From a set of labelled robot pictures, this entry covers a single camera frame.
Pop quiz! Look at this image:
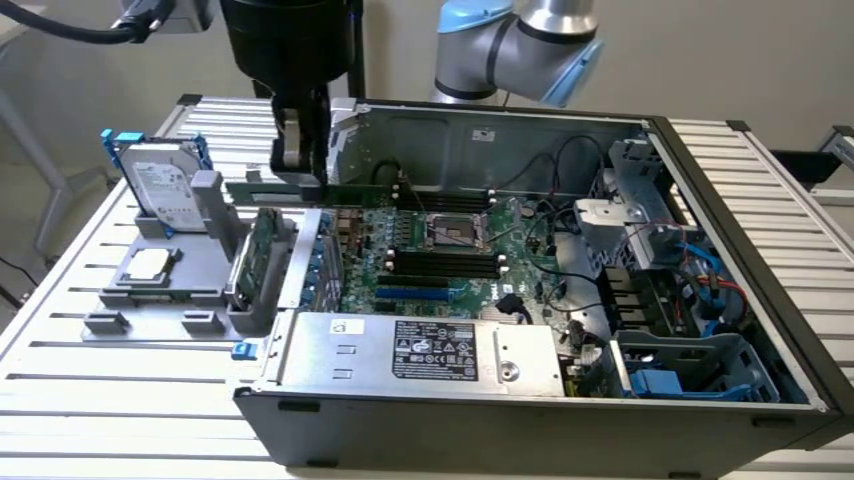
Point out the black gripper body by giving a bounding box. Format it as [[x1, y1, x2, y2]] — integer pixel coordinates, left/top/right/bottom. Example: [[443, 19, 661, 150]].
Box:
[[222, 0, 355, 102]]

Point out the green RAM stick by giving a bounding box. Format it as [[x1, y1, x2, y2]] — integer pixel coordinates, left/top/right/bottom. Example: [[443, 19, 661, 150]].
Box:
[[224, 180, 403, 209]]

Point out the black RAM slot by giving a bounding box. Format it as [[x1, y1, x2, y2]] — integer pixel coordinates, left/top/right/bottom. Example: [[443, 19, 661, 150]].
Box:
[[387, 249, 503, 259], [397, 187, 495, 197], [397, 193, 495, 202], [387, 256, 503, 266], [397, 203, 495, 212], [387, 262, 503, 272], [397, 198, 495, 207], [387, 269, 503, 279]]

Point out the long black expansion slot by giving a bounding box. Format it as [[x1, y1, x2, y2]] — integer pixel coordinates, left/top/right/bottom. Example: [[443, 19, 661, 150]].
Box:
[[375, 276, 451, 290]]

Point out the blue expansion slot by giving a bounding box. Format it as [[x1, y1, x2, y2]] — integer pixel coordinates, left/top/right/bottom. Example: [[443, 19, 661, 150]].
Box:
[[374, 287, 451, 302]]

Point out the short black expansion slot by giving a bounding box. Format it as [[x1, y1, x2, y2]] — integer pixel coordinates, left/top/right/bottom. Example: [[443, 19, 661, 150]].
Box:
[[374, 300, 443, 313]]

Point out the silver hard disk blue caddy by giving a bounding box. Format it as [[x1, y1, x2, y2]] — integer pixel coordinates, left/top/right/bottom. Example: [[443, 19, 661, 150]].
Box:
[[99, 128, 216, 236]]

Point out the green graphics card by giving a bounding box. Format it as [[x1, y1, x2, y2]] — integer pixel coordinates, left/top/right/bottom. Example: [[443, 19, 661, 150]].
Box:
[[224, 206, 290, 307]]

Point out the CPU socket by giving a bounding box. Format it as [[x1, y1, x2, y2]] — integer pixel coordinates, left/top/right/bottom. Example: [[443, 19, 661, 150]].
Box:
[[415, 211, 497, 254]]

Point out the silver CPU chip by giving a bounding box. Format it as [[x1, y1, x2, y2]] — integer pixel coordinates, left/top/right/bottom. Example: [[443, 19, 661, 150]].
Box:
[[115, 247, 183, 288]]

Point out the grey parts rack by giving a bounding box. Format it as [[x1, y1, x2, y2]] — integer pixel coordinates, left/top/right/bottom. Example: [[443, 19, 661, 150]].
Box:
[[80, 168, 299, 344]]

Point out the green motherboard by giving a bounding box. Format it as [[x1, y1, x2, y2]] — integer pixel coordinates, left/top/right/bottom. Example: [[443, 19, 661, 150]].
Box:
[[318, 198, 570, 324]]

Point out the silver power supply unit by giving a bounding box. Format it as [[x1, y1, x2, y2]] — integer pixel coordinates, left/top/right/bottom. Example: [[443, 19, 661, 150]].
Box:
[[264, 311, 570, 399]]

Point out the grey metal disk bay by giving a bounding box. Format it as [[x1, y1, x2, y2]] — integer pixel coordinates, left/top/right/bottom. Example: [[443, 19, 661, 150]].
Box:
[[573, 138, 703, 271]]

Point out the black open PC case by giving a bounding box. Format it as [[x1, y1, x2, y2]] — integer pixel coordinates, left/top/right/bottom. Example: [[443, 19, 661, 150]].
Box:
[[231, 97, 854, 470]]

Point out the black box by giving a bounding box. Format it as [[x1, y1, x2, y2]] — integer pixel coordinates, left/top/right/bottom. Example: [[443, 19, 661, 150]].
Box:
[[766, 148, 837, 184]]

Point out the grey drive cage blue caddy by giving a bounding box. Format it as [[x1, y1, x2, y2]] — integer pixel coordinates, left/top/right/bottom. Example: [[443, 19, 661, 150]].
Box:
[[610, 328, 784, 402]]

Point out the short black wire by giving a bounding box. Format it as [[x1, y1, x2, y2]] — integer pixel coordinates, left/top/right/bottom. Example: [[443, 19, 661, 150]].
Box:
[[369, 159, 410, 192]]

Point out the black vertical post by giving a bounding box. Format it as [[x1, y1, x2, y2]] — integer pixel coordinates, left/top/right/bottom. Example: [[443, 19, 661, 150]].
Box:
[[347, 0, 369, 99]]

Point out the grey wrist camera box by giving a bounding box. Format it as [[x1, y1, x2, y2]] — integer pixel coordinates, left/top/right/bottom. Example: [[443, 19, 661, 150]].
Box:
[[110, 0, 216, 36]]

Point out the thick black camera cable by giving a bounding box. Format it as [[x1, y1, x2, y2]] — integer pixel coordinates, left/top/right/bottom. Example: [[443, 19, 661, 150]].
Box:
[[0, 0, 156, 47]]

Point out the white desk frame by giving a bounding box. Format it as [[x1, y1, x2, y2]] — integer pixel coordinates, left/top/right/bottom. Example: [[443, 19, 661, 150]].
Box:
[[0, 19, 116, 264]]

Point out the black looped wire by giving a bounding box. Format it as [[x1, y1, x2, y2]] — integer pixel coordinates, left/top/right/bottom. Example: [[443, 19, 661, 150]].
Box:
[[531, 134, 610, 200]]

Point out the black flat wire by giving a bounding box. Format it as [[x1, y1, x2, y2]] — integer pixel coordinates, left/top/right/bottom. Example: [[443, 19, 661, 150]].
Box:
[[495, 293, 534, 325]]

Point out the thin black floor cable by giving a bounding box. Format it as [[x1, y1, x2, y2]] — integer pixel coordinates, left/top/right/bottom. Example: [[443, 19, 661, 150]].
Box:
[[0, 255, 39, 307]]

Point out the blue wire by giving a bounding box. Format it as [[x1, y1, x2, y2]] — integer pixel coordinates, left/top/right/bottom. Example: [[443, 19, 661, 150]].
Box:
[[671, 238, 724, 304]]

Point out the red wire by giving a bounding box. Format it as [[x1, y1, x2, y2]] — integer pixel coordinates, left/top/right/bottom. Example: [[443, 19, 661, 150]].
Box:
[[685, 277, 750, 324]]

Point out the aluminium rail frame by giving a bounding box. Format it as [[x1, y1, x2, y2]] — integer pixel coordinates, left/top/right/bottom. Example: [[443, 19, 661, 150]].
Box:
[[808, 125, 854, 204]]

